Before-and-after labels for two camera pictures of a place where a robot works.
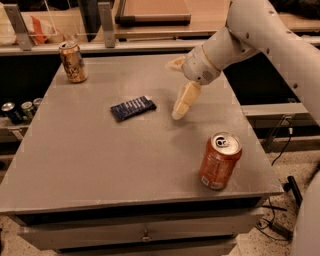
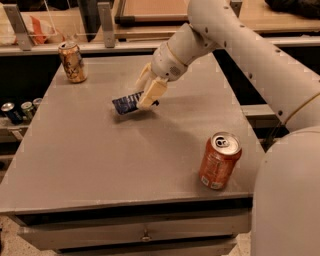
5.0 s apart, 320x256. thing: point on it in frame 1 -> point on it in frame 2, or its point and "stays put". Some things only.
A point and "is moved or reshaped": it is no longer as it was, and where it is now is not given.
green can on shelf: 27,111 stays put
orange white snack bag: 41,32 stays put
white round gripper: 197,67 -> 166,65
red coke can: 221,154 stays put
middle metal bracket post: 106,15 stays put
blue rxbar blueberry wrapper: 132,108 is moved or reshaped
